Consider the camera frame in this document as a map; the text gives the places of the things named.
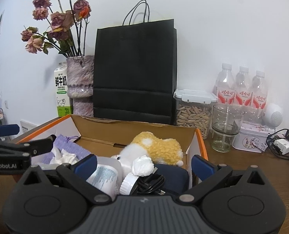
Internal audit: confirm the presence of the white tissue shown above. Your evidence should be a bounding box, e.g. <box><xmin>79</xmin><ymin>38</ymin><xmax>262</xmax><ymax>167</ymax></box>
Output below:
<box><xmin>50</xmin><ymin>146</ymin><xmax>79</xmax><ymax>165</ymax></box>

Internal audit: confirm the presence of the white tissue ball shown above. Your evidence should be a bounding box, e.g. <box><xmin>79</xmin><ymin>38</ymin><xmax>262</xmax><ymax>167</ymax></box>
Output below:
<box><xmin>131</xmin><ymin>155</ymin><xmax>155</xmax><ymax>177</ymax></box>

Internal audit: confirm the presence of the purple knitted pouch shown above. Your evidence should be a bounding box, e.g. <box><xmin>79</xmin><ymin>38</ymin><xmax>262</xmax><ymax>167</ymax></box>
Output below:
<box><xmin>40</xmin><ymin>135</ymin><xmax>90</xmax><ymax>164</ymax></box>

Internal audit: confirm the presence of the white plastic bottle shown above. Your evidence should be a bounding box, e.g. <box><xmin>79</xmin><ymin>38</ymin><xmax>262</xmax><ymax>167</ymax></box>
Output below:
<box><xmin>86</xmin><ymin>156</ymin><xmax>123</xmax><ymax>201</ymax></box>

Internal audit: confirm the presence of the dark navy pouch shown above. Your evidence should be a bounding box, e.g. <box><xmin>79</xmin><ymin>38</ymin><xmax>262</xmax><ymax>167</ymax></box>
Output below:
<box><xmin>155</xmin><ymin>164</ymin><xmax>190</xmax><ymax>197</ymax></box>

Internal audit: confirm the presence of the red pumpkin cardboard box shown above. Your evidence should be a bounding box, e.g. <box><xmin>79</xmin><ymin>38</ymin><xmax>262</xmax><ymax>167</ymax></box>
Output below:
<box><xmin>11</xmin><ymin>115</ymin><xmax>208</xmax><ymax>175</ymax></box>

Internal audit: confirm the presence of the yellow white plush toy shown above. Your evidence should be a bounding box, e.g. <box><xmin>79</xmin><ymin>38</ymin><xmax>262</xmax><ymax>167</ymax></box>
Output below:
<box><xmin>112</xmin><ymin>132</ymin><xmax>184</xmax><ymax>167</ymax></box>

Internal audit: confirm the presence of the white plastic lid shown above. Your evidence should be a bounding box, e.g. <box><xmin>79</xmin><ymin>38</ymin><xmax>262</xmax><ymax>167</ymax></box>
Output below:
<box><xmin>119</xmin><ymin>172</ymin><xmax>139</xmax><ymax>195</ymax></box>

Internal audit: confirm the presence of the green white milk carton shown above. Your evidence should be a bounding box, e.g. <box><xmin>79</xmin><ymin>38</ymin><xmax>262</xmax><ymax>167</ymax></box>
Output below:
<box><xmin>54</xmin><ymin>61</ymin><xmax>73</xmax><ymax>117</ymax></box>

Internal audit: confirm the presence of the clear glass cup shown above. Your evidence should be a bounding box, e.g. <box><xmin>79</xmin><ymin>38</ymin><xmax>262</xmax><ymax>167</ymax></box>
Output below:
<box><xmin>211</xmin><ymin>103</ymin><xmax>246</xmax><ymax>153</ymax></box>

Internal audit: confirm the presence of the floral tin box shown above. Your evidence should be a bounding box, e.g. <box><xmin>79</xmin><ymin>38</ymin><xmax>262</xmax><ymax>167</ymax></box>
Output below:
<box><xmin>232</xmin><ymin>121</ymin><xmax>275</xmax><ymax>153</ymax></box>

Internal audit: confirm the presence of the clear container with pellets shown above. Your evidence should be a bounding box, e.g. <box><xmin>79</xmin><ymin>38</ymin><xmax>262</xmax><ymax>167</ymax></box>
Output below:
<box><xmin>174</xmin><ymin>89</ymin><xmax>217</xmax><ymax>139</ymax></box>

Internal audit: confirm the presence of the white power adapter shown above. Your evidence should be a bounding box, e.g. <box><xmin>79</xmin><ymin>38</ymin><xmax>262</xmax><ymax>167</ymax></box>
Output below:
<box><xmin>274</xmin><ymin>138</ymin><xmax>289</xmax><ymax>155</ymax></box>

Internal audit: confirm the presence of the white round speaker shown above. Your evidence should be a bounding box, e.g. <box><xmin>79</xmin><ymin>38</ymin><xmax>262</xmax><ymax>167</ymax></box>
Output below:
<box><xmin>262</xmin><ymin>103</ymin><xmax>283</xmax><ymax>129</ymax></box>

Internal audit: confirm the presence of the middle water bottle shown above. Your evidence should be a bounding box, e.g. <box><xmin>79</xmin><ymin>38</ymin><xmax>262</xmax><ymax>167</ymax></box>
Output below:
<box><xmin>233</xmin><ymin>66</ymin><xmax>252</xmax><ymax>107</ymax></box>

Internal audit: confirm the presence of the water bottle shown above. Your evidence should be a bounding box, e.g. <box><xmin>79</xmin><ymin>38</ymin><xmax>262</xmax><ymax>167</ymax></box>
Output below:
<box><xmin>213</xmin><ymin>63</ymin><xmax>235</xmax><ymax>105</ymax></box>
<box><xmin>251</xmin><ymin>70</ymin><xmax>268</xmax><ymax>124</ymax></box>
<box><xmin>233</xmin><ymin>66</ymin><xmax>252</xmax><ymax>107</ymax></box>

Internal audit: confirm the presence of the left water bottle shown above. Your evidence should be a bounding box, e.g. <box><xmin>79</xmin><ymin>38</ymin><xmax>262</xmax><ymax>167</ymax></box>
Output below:
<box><xmin>213</xmin><ymin>63</ymin><xmax>235</xmax><ymax>105</ymax></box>

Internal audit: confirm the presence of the right water bottle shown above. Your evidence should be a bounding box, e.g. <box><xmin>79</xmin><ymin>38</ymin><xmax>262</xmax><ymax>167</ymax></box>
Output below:
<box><xmin>251</xmin><ymin>70</ymin><xmax>268</xmax><ymax>124</ymax></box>

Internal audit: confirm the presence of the black paper shopping bag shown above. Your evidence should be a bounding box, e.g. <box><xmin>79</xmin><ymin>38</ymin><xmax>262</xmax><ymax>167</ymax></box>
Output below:
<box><xmin>93</xmin><ymin>0</ymin><xmax>177</xmax><ymax>125</ymax></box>

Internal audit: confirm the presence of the dried rose bouquet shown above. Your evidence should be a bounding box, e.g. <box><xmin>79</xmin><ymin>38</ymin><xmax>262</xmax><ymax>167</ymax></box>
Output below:
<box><xmin>21</xmin><ymin>0</ymin><xmax>91</xmax><ymax>58</ymax></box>

